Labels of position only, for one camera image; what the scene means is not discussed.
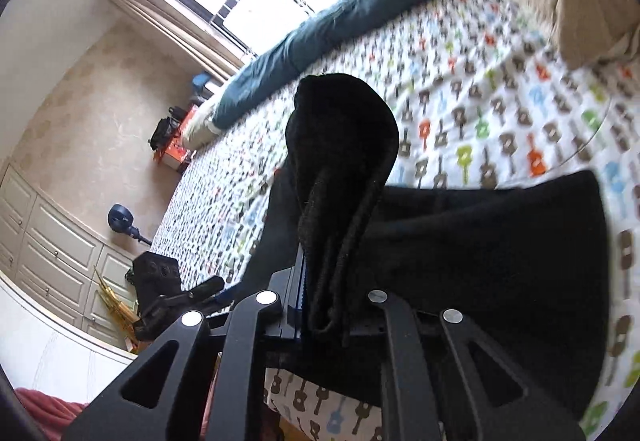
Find black bag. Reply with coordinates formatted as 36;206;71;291
148;106;188;152

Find beige curtain left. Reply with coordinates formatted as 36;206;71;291
107;0;243;82

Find person's leg red clothing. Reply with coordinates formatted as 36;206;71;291
15;388;87;441

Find white drawer cabinet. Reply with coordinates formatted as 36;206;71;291
1;164;137;351

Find dark blue fan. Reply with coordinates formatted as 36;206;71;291
107;204;152;246

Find blue item by window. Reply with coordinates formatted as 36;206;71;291
191;72;217;94

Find dark teal duvet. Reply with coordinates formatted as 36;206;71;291
206;0;431;131

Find black pants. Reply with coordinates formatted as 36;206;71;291
239;74;610;417

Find cream pillow at duvet end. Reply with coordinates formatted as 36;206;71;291
181;91;226;150

